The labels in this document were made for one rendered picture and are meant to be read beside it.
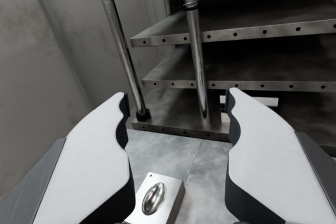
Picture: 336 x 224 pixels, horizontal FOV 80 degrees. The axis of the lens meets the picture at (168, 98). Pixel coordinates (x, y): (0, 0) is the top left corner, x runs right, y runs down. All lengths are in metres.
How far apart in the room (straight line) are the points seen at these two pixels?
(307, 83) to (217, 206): 0.63
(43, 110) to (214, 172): 1.71
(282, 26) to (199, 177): 0.69
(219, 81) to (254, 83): 0.17
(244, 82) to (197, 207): 0.59
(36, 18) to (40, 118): 0.89
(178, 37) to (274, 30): 0.41
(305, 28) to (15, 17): 1.99
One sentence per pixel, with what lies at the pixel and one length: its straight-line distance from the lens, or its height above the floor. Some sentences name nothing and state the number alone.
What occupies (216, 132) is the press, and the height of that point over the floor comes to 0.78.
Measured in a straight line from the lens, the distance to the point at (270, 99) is 1.07.
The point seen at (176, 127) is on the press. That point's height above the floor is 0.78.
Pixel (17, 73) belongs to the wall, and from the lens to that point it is 2.09.
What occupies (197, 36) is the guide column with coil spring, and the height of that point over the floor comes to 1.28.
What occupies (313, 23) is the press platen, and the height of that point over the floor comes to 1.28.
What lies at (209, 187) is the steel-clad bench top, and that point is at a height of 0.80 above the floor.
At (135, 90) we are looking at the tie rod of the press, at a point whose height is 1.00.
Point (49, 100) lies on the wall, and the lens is 2.23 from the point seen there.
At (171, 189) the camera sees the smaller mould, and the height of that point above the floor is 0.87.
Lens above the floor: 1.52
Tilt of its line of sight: 29 degrees down
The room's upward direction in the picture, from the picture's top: 13 degrees counter-clockwise
